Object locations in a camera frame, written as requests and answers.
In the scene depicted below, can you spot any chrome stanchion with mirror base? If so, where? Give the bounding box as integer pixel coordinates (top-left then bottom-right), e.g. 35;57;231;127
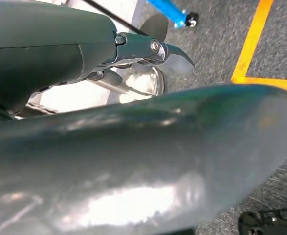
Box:
87;65;165;105

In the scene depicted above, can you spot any black robot foot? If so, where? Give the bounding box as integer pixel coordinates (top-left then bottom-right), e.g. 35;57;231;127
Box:
238;208;287;235

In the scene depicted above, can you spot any blue metal shelf rack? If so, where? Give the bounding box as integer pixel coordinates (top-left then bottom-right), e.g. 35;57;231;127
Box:
146;0;199;30

